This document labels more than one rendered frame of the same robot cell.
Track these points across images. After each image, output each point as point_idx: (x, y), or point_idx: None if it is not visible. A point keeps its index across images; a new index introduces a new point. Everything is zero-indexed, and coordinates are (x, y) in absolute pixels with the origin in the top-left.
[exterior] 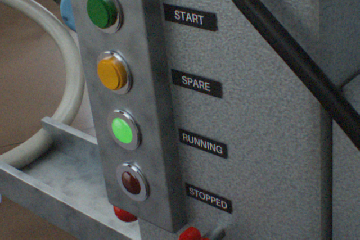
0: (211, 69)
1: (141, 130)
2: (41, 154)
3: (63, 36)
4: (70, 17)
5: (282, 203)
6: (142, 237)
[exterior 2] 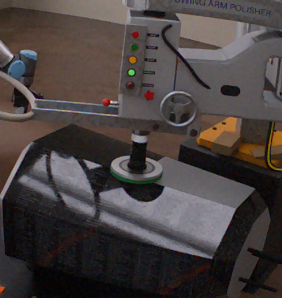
0: (154, 56)
1: (136, 71)
2: None
3: (13, 78)
4: (12, 72)
5: (166, 81)
6: (121, 104)
